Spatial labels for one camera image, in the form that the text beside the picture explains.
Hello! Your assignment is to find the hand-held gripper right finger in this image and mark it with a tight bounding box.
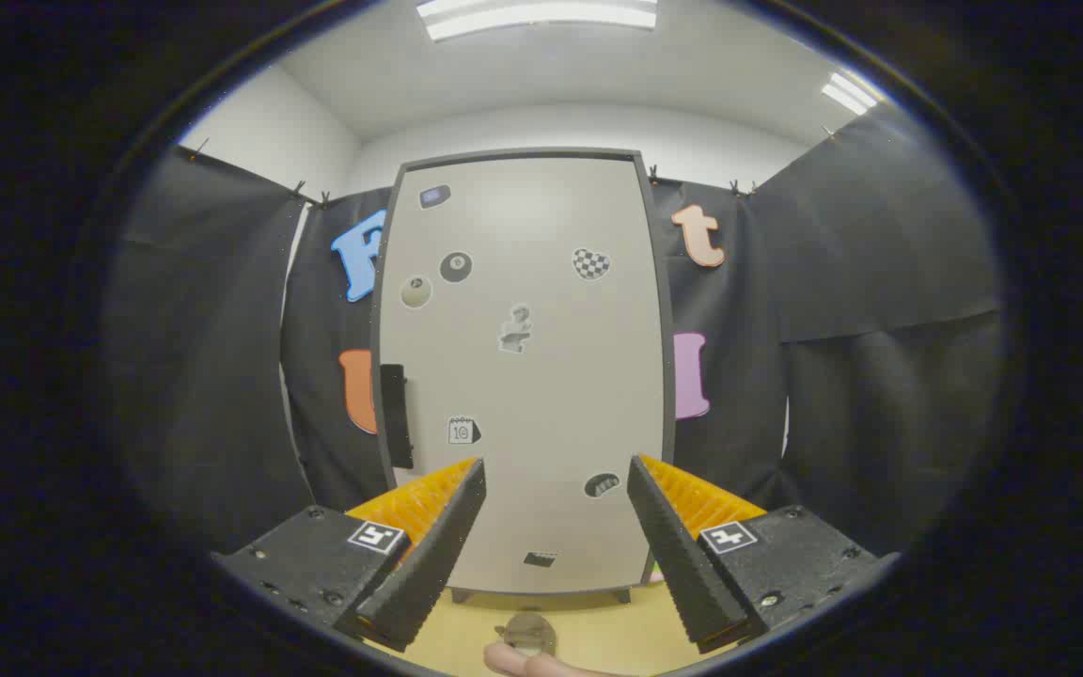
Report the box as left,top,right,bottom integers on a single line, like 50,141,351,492
626,454,902,655

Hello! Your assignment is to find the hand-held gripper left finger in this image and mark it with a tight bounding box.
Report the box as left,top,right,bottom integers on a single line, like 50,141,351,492
211,457,488,653

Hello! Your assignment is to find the black door handle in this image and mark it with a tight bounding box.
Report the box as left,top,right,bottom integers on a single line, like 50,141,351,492
380,364,415,469

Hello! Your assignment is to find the grey shoe cabinet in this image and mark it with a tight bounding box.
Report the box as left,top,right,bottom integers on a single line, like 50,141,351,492
370,148,677,605

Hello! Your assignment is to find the white shoe cabinet door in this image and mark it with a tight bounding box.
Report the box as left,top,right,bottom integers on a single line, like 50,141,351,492
380,155,667,595

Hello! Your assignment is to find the black backdrop cloth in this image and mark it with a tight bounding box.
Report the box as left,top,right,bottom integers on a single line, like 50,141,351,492
104,103,1008,565

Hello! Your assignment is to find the small ceiling light panel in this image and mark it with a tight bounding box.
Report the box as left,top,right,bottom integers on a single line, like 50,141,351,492
821,71,881,117

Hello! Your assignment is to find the large ceiling light panel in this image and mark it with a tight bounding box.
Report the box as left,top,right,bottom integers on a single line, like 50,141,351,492
415,0,660,42

